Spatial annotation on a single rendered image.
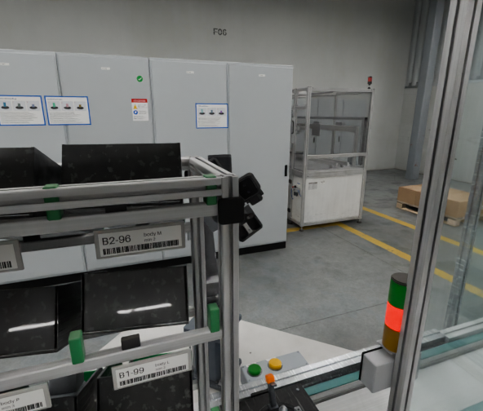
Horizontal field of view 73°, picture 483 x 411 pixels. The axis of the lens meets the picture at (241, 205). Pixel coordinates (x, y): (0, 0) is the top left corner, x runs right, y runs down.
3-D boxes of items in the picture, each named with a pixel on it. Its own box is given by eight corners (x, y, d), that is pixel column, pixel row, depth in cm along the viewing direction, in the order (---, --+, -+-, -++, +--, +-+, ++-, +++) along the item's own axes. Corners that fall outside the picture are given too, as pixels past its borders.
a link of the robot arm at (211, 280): (192, 210, 112) (194, 205, 106) (213, 209, 114) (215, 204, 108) (202, 307, 104) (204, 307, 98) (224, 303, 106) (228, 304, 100)
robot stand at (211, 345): (206, 351, 123) (205, 304, 117) (241, 362, 117) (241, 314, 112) (185, 377, 110) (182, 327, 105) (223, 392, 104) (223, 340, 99)
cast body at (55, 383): (59, 401, 58) (59, 360, 59) (86, 397, 59) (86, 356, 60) (40, 424, 50) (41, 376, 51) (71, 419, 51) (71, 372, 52)
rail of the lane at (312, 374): (199, 425, 93) (197, 395, 90) (429, 350, 123) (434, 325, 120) (204, 442, 88) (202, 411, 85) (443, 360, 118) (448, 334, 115)
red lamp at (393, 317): (378, 320, 68) (382, 299, 66) (397, 315, 69) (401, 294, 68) (397, 334, 63) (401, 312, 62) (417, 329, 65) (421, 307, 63)
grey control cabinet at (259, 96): (217, 243, 448) (213, 68, 387) (269, 235, 476) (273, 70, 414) (229, 258, 400) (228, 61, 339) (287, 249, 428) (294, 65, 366)
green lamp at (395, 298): (382, 298, 66) (384, 277, 65) (401, 294, 68) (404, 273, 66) (401, 312, 62) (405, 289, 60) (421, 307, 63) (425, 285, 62)
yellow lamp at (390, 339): (376, 340, 69) (378, 320, 68) (395, 335, 71) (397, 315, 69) (394, 356, 64) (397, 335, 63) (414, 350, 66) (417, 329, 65)
